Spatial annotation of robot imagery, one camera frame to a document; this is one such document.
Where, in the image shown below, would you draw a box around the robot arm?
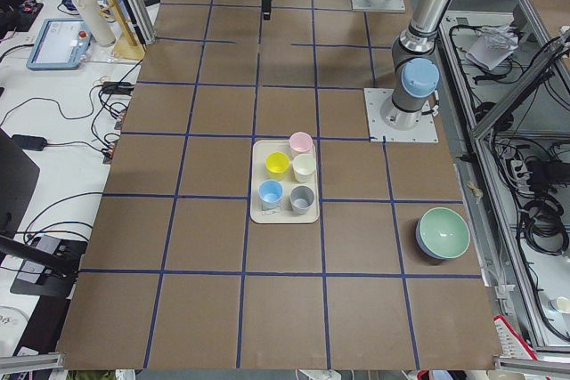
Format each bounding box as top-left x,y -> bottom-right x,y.
380,0 -> 451,131

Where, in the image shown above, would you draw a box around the pink plastic cup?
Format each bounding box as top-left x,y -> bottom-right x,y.
289,132 -> 314,158

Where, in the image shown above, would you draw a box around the yellow plastic cup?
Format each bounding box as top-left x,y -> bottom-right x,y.
265,151 -> 289,181

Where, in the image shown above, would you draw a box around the cream plastic cup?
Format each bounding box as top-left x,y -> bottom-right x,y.
293,153 -> 316,182

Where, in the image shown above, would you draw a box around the grey plastic cup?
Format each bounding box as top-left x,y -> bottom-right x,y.
289,185 -> 315,214

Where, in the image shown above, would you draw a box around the wooden stand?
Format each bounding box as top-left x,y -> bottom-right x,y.
101,0 -> 145,61

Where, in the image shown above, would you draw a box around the cream plastic tray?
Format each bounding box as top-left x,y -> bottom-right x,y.
250,140 -> 320,224

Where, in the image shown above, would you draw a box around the cream water bottle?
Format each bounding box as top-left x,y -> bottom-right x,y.
71,0 -> 116,46

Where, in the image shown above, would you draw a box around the blue teach pendant tablet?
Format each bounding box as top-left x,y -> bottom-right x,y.
26,19 -> 92,70

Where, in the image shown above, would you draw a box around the crumpled white paper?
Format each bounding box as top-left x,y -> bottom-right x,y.
466,25 -> 519,71

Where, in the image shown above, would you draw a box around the black power adapter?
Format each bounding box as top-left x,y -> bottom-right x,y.
12,134 -> 48,151

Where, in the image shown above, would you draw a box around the green and blue bowls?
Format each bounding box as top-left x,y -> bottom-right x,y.
415,206 -> 470,260

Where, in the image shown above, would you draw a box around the black laptop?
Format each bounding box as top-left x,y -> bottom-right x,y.
0,131 -> 40,238

